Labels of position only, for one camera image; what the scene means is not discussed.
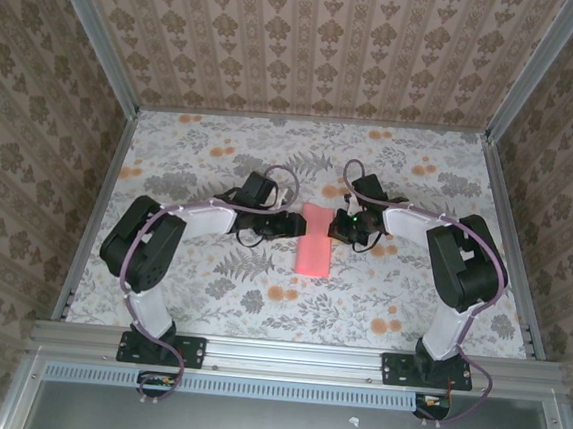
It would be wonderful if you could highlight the pink cloth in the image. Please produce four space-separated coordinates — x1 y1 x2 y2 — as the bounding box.
292 201 338 279

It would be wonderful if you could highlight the grey metal sheet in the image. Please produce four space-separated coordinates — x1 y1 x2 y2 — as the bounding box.
24 375 568 429

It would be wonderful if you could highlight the floral patterned table cover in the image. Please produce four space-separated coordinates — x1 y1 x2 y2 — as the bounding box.
63 99 551 365

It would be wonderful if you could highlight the thin black left gripper cable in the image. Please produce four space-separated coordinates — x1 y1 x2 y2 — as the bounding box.
233 228 272 250

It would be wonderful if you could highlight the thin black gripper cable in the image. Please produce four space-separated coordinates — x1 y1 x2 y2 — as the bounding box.
233 228 272 250
350 227 387 257

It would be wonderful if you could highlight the thin black right gripper cable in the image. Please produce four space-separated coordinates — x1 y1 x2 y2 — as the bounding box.
350 227 387 257

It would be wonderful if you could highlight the long aluminium frame beam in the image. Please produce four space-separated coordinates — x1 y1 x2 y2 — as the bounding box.
27 316 573 402

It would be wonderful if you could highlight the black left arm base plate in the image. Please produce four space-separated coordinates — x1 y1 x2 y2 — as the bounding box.
116 328 208 370

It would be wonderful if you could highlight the aluminium side rail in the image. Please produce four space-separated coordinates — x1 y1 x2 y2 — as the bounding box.
50 104 141 327
463 134 566 363

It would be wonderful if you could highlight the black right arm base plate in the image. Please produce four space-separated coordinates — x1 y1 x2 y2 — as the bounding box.
380 351 476 393

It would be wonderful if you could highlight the grey slotted cable duct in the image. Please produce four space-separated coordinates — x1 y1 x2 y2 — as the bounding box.
43 360 425 412

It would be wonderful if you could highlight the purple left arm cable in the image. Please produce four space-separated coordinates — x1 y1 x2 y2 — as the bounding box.
109 151 306 419

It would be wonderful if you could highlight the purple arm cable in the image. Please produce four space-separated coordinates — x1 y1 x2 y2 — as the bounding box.
109 151 306 419
321 157 518 429

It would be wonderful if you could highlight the black connector board with wires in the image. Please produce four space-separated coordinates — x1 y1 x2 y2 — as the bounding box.
411 390 453 422
135 369 179 400

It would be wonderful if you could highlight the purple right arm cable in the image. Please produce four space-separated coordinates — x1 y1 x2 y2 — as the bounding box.
321 157 518 429

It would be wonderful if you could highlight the slanted aluminium frame post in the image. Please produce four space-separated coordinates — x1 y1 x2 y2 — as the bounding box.
484 0 573 150
38 0 151 118

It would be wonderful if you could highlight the aluminium frame around metal sheet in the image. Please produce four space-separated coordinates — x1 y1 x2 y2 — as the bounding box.
0 341 573 429

